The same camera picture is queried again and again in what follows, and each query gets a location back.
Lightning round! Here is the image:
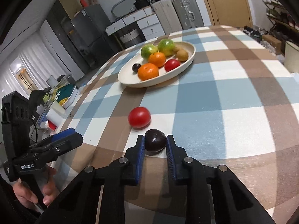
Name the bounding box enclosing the woven laundry basket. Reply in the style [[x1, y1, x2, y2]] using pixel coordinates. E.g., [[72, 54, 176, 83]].
[[120, 29, 139, 43]]

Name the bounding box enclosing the person left hand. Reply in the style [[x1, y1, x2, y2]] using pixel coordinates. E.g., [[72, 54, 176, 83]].
[[13, 166, 60, 211]]

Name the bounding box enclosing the small brown kiwi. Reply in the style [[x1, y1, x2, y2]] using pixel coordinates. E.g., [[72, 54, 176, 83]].
[[173, 45, 184, 54]]

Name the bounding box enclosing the green lime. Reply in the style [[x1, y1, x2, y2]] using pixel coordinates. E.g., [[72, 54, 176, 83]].
[[158, 39, 175, 57], [140, 45, 158, 60]]

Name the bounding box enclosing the orange tangerine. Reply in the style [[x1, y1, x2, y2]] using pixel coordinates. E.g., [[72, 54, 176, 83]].
[[148, 52, 166, 68], [137, 63, 159, 81]]

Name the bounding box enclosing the wooden door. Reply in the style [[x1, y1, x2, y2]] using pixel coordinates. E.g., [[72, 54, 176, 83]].
[[204, 0, 252, 28]]

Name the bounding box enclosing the beige suitcase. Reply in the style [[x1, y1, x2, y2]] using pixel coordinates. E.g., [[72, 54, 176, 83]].
[[152, 0, 183, 34]]

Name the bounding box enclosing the white drawer desk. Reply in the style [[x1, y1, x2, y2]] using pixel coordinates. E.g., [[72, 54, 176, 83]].
[[105, 6, 165, 41]]

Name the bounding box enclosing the grey suitcase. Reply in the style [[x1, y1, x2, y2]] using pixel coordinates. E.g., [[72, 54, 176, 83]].
[[172, 0, 204, 30]]

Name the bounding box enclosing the dark purple plum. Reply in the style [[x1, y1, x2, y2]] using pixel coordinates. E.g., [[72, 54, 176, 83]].
[[132, 63, 141, 73]]

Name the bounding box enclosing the red tomato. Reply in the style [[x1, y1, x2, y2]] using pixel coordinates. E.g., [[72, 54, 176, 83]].
[[128, 107, 151, 128], [164, 59, 181, 72]]

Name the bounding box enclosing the white bucket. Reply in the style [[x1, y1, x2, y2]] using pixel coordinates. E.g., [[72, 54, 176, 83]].
[[284, 41, 299, 73]]

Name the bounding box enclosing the cardboard box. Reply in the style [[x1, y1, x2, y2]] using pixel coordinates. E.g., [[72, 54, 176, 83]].
[[262, 34, 282, 55]]

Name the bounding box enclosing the green lime right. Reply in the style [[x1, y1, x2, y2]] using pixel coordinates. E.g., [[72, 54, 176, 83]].
[[158, 39, 175, 57]]

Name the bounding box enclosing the plaid tablecloth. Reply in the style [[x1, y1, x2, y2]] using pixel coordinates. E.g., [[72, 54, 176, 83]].
[[53, 25, 298, 223]]

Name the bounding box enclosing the green lime left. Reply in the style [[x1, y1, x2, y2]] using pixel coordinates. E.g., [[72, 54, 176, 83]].
[[140, 45, 158, 60]]

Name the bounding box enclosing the orange tangerine on plate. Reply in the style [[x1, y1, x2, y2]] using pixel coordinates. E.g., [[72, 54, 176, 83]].
[[148, 52, 166, 68]]

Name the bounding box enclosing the cream round plate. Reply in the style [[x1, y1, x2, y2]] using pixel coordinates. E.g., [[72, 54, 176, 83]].
[[118, 41, 196, 88]]

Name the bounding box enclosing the white curtain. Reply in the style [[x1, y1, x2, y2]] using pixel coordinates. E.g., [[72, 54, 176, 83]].
[[1, 32, 68, 98]]

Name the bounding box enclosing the red tomato on table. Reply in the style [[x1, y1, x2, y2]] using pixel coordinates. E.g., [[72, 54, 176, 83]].
[[128, 107, 151, 128]]

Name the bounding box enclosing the wooden shoe rack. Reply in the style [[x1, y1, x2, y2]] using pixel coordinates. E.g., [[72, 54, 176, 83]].
[[262, 0, 298, 32]]

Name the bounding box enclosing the grey refrigerator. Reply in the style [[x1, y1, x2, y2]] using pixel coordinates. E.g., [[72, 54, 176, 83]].
[[72, 4, 120, 65]]

